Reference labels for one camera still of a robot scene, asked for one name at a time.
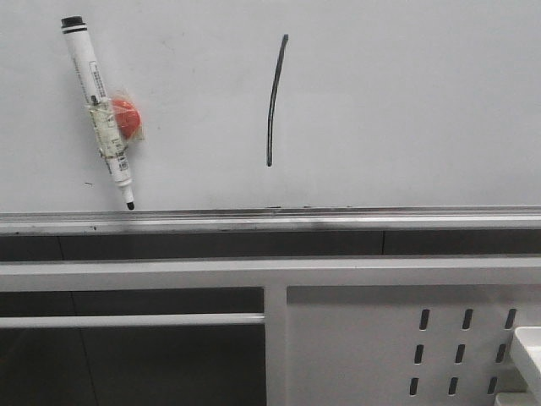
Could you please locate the red round magnet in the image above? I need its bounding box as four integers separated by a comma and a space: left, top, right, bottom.
111, 88, 145, 144

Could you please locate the white whiteboard marker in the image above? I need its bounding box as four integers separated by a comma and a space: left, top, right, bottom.
61, 15, 135, 211

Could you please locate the white perforated metal panel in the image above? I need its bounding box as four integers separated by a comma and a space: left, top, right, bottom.
287, 285, 540, 405

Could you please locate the white plastic bin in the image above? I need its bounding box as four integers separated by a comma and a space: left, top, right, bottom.
495, 326, 540, 405

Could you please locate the white metal rack frame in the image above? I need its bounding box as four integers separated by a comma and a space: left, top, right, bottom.
1, 256, 540, 405

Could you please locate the white whiteboard with aluminium frame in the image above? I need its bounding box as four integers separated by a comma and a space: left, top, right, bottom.
1, 1, 540, 234

